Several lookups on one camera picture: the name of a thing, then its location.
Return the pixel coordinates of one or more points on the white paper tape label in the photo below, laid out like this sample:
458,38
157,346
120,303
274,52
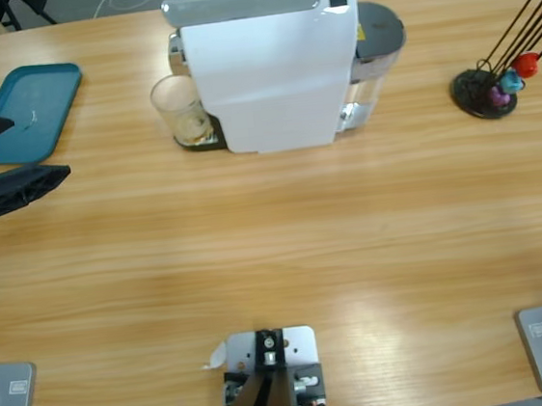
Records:
217,356

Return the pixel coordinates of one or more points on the purple coffee capsule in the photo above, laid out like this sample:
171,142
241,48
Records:
499,95

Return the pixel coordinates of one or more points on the black drip tray metal grid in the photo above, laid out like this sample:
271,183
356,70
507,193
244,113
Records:
202,145

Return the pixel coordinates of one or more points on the clear glass cup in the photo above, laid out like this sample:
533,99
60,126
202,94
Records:
178,101

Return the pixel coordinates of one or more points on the black capsule holder with rods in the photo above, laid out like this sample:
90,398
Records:
470,95

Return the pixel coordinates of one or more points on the red coffee capsule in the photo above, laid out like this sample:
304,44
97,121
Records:
526,64

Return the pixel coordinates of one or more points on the clear water tank grey lid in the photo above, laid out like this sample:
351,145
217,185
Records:
378,27

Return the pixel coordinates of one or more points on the blue coffee capsule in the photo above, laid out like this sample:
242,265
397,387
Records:
512,82

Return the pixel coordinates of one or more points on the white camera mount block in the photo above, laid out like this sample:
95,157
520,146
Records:
301,350

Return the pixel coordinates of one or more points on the black chair legs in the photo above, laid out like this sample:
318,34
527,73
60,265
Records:
22,8

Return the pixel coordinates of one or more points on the white capsule coffee machine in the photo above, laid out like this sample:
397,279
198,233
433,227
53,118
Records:
277,81

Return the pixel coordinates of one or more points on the teal plastic tray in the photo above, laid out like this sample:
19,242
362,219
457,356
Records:
41,96

